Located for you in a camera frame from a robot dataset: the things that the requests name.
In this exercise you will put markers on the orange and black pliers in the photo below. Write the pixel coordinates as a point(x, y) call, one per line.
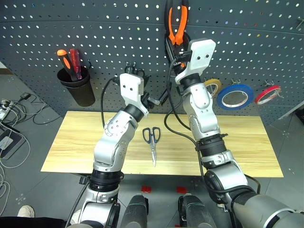
point(181, 23)

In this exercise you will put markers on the blue tape roll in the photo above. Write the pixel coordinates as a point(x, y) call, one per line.
point(222, 95)

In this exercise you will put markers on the white power strip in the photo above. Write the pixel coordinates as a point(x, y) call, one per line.
point(2, 111)

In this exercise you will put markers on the metal pegboard hook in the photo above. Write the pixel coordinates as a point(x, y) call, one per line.
point(235, 81)
point(89, 63)
point(299, 23)
point(269, 83)

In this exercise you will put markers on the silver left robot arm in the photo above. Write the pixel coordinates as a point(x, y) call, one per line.
point(113, 142)

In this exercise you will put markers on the grey metal frame bar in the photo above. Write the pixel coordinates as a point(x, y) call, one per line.
point(291, 109)

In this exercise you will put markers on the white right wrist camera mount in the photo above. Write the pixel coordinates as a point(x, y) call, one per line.
point(200, 57)

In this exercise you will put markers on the dark grey pegboard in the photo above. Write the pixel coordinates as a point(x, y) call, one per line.
point(114, 35)

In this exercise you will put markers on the white shoe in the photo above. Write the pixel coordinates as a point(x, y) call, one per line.
point(25, 211)

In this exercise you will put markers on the black plastic cup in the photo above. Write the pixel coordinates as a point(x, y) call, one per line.
point(79, 92)

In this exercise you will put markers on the red tape roll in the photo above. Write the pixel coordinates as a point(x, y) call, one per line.
point(267, 93)

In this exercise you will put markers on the yellow tape roll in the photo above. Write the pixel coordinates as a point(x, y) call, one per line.
point(216, 83)

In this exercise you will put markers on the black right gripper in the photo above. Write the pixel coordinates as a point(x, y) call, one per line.
point(178, 62)

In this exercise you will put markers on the dark flat floor device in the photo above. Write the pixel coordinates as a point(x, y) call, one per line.
point(9, 142)

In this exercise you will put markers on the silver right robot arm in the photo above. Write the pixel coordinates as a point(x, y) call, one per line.
point(204, 114)

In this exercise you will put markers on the black power adapter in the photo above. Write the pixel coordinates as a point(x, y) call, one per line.
point(25, 96)

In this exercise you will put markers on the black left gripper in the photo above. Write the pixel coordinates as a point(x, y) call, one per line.
point(145, 101)

